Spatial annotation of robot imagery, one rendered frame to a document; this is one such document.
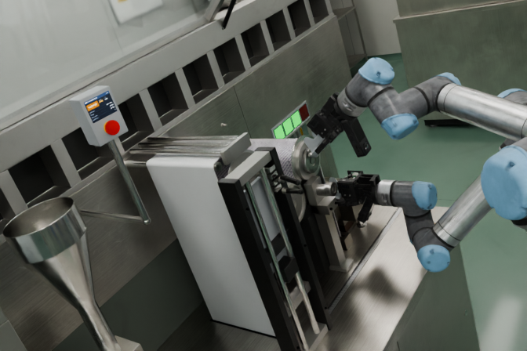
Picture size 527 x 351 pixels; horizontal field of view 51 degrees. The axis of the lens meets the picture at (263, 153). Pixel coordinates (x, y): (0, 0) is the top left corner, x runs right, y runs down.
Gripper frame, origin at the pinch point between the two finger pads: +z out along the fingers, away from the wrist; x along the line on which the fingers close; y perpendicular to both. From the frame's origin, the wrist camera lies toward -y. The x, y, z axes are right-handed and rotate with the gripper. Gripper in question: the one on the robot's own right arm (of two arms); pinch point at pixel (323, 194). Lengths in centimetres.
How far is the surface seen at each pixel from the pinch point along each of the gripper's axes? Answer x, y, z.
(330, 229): 10.8, -4.5, -7.2
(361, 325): 30.7, -19.1, -23.1
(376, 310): 24.5, -19.1, -24.8
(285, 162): 11.9, 18.3, 0.5
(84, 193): 56, 33, 30
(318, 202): 11.5, 5.1, -6.1
